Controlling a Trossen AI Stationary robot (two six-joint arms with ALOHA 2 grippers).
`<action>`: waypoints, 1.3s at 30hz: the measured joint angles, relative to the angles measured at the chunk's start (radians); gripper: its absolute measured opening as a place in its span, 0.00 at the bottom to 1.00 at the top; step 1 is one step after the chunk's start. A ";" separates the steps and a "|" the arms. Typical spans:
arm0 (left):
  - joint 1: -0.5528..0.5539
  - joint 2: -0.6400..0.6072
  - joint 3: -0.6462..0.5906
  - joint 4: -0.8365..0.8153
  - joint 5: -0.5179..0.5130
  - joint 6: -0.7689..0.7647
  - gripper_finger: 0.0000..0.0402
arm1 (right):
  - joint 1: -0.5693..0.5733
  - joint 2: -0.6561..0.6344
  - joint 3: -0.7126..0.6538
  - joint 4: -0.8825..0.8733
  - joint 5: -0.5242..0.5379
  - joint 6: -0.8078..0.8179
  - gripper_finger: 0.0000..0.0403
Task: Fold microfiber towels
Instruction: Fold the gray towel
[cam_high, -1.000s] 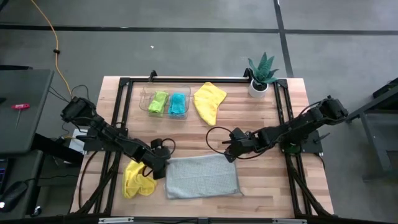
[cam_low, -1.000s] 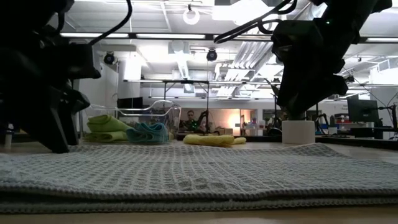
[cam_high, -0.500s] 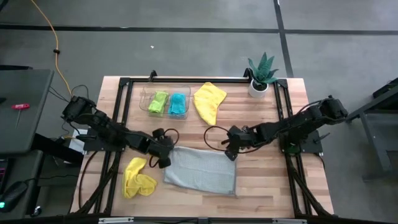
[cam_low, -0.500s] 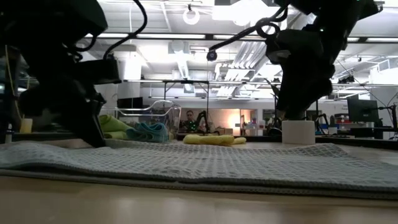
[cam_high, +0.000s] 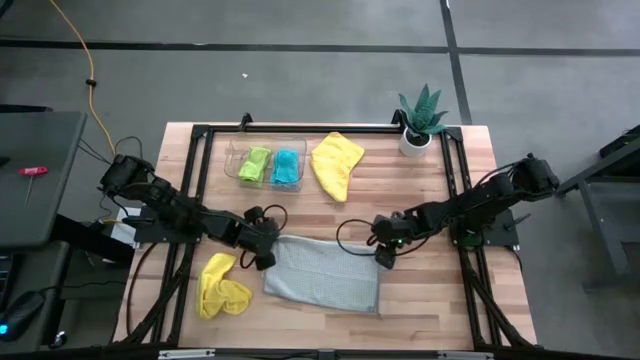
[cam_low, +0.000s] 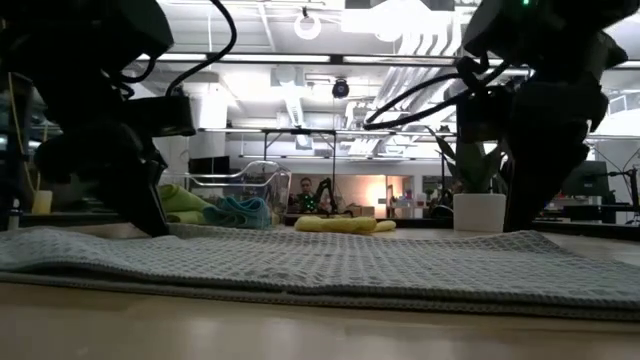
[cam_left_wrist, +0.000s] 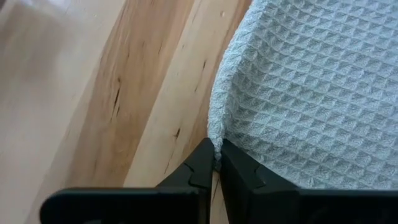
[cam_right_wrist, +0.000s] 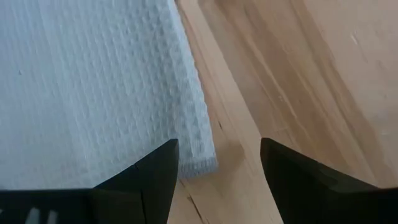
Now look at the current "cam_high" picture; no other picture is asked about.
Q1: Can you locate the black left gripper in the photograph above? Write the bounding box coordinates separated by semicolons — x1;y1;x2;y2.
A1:
234;205;280;272

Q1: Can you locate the green microfiber towel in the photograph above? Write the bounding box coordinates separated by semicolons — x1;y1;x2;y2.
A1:
237;145;273;184

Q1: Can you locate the blue microfiber towel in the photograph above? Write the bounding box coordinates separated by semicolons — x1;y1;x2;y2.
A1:
269;148;301;187

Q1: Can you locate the grey waffle microfiber towel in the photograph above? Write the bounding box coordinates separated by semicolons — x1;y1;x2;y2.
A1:
262;233;384;316

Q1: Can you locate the yellow microfiber towel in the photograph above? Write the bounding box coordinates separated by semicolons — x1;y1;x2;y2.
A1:
196;252;255;321
309;131;366;205

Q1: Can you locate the clear plastic bin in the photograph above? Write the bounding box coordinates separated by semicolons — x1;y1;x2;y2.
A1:
223;133;308;193

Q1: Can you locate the green plant in white pot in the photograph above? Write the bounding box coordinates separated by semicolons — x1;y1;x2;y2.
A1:
397;83;450;160

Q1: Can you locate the white paper sheet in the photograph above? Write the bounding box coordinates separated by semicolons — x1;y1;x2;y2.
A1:
109;207;142;250

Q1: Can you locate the grey desk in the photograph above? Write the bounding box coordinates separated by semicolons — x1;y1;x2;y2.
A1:
0;110;89;251

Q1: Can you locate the black metal cart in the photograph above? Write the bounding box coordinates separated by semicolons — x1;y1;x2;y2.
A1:
549;124;640;291

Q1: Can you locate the dark desk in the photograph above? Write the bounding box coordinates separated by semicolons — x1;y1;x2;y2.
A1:
0;239;71;354

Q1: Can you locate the black computer mouse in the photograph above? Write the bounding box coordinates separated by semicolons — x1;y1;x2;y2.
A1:
0;289;46;344

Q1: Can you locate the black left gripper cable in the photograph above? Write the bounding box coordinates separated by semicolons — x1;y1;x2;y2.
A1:
239;203;290;270

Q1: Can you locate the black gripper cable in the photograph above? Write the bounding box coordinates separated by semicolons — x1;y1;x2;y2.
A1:
335;218;431;257
239;203;290;270

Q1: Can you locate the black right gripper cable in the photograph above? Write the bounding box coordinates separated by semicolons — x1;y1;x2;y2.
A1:
335;218;431;257

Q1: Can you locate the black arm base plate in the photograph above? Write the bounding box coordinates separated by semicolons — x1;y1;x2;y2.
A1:
132;204;206;246
447;207;532;250

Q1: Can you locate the black aluminium frame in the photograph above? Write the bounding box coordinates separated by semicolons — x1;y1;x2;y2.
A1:
110;112;539;351

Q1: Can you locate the silver metal bracket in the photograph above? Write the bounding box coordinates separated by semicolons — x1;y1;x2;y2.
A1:
158;349;216;360
438;351;495;360

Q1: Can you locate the yellow extension cable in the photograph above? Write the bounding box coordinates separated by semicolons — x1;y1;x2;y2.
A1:
48;0;117;154

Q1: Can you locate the red-handled hex key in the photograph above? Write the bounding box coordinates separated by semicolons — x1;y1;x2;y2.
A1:
18;165;50;207

